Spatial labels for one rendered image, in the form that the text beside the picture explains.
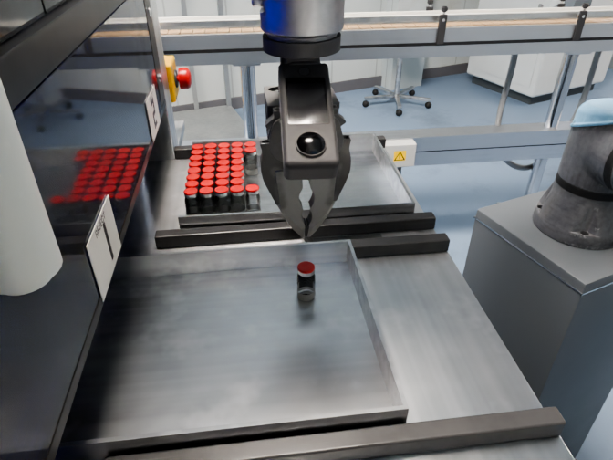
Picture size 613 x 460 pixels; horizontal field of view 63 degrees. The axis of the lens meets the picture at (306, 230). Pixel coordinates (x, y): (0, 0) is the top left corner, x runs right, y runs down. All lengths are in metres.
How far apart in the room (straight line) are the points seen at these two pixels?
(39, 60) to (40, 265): 0.24
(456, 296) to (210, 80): 3.18
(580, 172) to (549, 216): 0.10
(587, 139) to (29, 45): 0.77
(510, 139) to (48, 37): 1.81
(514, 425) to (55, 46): 0.49
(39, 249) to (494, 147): 1.94
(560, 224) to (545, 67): 3.14
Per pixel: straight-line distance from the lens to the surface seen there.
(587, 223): 0.96
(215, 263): 0.65
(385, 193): 0.83
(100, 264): 0.47
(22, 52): 0.38
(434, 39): 1.78
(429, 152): 1.95
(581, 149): 0.91
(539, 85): 4.08
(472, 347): 0.58
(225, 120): 3.26
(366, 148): 0.97
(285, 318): 0.58
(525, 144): 2.11
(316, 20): 0.45
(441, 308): 0.62
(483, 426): 0.49
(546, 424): 0.52
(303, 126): 0.43
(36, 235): 0.17
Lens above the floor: 1.29
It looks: 34 degrees down
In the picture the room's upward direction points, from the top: straight up
